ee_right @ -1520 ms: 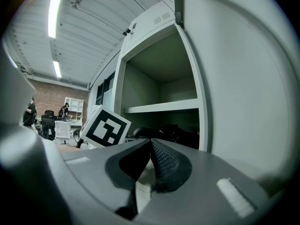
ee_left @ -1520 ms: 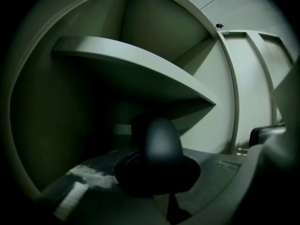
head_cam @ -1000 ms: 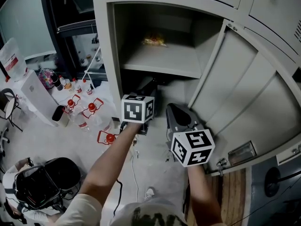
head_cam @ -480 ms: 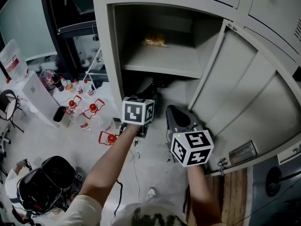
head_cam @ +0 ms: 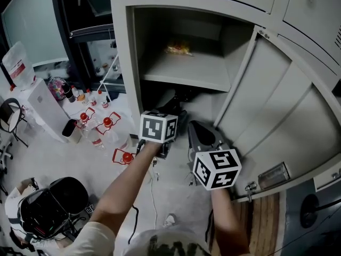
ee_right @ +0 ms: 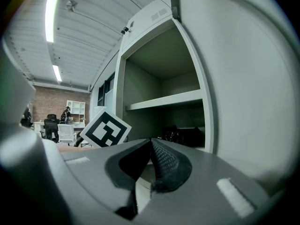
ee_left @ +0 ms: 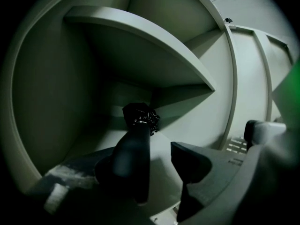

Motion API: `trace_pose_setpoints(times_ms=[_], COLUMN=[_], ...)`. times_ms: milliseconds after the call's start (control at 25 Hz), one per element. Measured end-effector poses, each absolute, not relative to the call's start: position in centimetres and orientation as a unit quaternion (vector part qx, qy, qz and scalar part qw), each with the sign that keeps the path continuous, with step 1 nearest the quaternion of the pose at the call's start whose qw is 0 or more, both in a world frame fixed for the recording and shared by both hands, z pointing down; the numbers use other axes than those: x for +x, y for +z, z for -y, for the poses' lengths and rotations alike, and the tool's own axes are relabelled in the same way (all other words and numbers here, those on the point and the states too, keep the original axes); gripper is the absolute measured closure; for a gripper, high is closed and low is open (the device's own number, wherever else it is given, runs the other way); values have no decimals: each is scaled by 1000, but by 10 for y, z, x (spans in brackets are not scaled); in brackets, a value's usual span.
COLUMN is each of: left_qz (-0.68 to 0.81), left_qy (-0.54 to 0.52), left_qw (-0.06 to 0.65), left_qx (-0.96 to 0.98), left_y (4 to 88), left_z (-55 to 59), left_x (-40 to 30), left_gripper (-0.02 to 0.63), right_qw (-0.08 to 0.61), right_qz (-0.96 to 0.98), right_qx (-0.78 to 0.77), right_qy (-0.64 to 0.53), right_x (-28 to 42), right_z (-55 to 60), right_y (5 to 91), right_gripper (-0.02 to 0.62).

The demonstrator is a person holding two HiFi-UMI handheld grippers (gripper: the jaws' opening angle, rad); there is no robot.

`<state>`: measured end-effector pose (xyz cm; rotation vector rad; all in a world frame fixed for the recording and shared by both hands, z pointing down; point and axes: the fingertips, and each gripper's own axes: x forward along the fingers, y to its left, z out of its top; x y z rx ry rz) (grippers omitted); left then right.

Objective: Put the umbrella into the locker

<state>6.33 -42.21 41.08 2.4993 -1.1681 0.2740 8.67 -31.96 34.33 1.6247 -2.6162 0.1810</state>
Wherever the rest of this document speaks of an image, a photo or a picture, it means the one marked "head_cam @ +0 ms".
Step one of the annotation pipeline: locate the frosted glass panel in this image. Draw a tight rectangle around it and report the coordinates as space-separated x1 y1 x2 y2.
1 0 69 68

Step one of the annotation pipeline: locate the white water dispenser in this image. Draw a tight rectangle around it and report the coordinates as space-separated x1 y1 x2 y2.
26 77 70 143

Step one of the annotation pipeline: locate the person's white shoe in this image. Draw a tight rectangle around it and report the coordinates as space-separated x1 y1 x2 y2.
163 213 177 229

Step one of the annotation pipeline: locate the black glass display cabinet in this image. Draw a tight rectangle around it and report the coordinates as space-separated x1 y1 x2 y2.
69 24 126 93

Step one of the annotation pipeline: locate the black umbrella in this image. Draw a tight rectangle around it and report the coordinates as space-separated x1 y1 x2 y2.
156 88 206 117

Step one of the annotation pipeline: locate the black chair white cushion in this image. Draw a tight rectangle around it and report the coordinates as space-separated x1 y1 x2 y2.
0 97 29 148

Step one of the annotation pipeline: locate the yellow snack packet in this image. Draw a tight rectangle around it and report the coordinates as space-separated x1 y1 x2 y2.
164 39 194 57

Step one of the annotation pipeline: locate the colourful patterned bag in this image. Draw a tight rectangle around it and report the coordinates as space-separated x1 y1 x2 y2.
47 76 67 101

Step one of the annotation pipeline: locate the grey metal locker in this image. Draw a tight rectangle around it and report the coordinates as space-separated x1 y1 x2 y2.
109 0 341 204

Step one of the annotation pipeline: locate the person's left forearm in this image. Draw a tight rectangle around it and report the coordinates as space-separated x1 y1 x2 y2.
89 142 162 231

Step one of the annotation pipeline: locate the wooden slat platform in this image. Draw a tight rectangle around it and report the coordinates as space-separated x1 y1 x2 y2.
210 192 280 256

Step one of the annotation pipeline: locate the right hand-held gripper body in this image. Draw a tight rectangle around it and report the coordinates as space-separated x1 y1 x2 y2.
187 119 242 191

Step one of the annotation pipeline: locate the dark bottle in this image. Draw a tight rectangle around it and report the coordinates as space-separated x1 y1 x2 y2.
61 83 77 103

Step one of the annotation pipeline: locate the clear jug red handle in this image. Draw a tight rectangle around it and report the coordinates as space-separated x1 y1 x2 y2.
76 107 96 138
95 112 122 143
113 148 136 166

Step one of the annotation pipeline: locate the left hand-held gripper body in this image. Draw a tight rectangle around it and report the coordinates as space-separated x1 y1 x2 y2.
136 110 188 159

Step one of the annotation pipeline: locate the black round bowl chair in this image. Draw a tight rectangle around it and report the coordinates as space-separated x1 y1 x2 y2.
49 177 89 215

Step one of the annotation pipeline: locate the black cable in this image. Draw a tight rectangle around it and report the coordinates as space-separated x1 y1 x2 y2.
127 205 140 245

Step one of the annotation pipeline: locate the white metal frame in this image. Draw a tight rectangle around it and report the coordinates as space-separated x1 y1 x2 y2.
100 53 126 101

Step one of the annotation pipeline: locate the clear bottle red label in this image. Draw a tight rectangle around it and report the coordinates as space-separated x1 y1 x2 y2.
87 128 106 150

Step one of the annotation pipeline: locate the large clear water jug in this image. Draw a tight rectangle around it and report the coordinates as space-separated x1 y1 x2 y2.
2 41 37 90

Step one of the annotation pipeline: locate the person's right forearm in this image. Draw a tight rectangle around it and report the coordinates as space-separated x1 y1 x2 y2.
210 187 251 254

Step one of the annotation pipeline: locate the black floor fan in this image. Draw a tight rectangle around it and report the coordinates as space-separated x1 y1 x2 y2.
299 193 341 229

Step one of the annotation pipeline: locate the person's white printed shirt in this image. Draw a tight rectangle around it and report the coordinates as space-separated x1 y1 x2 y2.
57 221 256 256

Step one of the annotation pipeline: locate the white waste bin black rim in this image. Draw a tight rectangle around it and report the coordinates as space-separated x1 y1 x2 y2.
61 118 82 144

